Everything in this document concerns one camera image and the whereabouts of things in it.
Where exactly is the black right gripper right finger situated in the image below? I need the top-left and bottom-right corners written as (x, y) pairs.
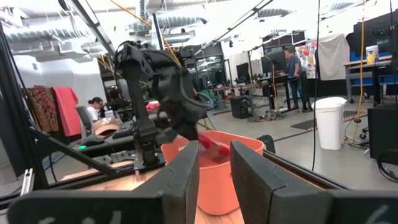
top-left (229, 140), bottom-right (398, 224)

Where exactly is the black computer keyboard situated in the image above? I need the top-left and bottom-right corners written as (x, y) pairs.
top-left (112, 120), bottom-right (137, 140)

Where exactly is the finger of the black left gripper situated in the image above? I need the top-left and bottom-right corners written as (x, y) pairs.
top-left (155, 128), bottom-right (178, 144)
top-left (178, 123), bottom-right (200, 141)

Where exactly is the red hanging cloth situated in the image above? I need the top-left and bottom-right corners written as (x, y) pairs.
top-left (51, 86), bottom-right (83, 138)

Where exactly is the grey office chair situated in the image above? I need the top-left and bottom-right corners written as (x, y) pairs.
top-left (75, 105), bottom-right (94, 139)

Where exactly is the person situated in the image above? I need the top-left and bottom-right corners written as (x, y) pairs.
top-left (107, 88), bottom-right (131, 110)
top-left (283, 48), bottom-right (308, 112)
top-left (86, 96), bottom-right (105, 123)

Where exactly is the grey workbench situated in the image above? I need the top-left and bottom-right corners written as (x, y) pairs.
top-left (343, 55), bottom-right (393, 103)

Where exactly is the yellow hanging cable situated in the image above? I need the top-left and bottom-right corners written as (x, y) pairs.
top-left (351, 0), bottom-right (366, 146)

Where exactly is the tan baseball cap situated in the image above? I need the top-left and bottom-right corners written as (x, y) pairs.
top-left (92, 117), bottom-right (123, 136)

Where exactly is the white trash bin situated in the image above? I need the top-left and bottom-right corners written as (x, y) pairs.
top-left (311, 96), bottom-right (348, 151)

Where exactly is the dark red patterned cloth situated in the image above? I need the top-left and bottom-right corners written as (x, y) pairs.
top-left (25, 86), bottom-right (60, 134)

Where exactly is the black hanging cable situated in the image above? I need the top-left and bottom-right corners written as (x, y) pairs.
top-left (312, 0), bottom-right (322, 172)

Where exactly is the orange plastic basket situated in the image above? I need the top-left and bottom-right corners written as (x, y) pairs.
top-left (160, 129), bottom-right (265, 217)

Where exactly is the coiled black cable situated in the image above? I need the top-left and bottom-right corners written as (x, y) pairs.
top-left (376, 151), bottom-right (398, 183)

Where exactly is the black computer tower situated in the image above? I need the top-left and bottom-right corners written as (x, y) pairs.
top-left (230, 96), bottom-right (250, 119)

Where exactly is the white bucket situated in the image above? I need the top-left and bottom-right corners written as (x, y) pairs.
top-left (366, 45), bottom-right (380, 65)

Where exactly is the black computer monitor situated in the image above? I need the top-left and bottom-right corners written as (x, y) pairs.
top-left (236, 62), bottom-right (250, 82)
top-left (261, 50), bottom-right (287, 74)

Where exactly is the red popcorn bag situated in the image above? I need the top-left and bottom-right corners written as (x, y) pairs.
top-left (197, 132), bottom-right (231, 162)

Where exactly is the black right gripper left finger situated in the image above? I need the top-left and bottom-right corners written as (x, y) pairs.
top-left (6, 140), bottom-right (200, 224)

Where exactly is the colourful printed cloth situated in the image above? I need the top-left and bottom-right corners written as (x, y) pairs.
top-left (295, 41), bottom-right (318, 80)

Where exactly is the black equipment case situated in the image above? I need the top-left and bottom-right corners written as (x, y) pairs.
top-left (367, 104), bottom-right (398, 166)

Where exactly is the black floor mat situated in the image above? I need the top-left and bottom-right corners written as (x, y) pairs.
top-left (290, 110), bottom-right (368, 131)

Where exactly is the white hanging cloth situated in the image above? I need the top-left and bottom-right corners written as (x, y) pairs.
top-left (316, 33), bottom-right (351, 82)

